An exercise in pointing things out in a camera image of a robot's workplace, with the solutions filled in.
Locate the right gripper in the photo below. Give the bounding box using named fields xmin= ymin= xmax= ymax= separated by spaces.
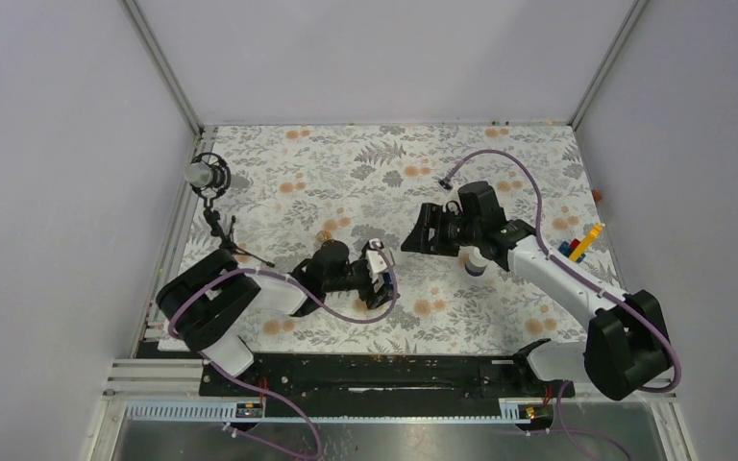
xmin=400 ymin=203 xmax=481 ymax=258

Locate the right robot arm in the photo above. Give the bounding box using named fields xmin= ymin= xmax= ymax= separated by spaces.
xmin=401 ymin=182 xmax=676 ymax=400

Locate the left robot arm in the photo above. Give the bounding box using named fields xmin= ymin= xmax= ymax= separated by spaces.
xmin=155 ymin=239 xmax=399 ymax=395

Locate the floral table mat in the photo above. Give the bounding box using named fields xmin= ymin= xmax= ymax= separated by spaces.
xmin=213 ymin=126 xmax=599 ymax=354

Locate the colourful toy block stack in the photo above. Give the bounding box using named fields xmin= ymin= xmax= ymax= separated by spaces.
xmin=558 ymin=223 xmax=604 ymax=263

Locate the microphone on tripod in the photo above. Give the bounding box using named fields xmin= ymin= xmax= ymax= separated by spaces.
xmin=184 ymin=152 xmax=276 ymax=268

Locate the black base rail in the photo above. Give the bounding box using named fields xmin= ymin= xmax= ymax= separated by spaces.
xmin=198 ymin=352 xmax=576 ymax=420

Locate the white slotted cable duct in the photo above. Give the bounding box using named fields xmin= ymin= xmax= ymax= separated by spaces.
xmin=125 ymin=400 xmax=534 ymax=425

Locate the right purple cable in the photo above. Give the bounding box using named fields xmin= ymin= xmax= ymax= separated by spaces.
xmin=438 ymin=149 xmax=683 ymax=461

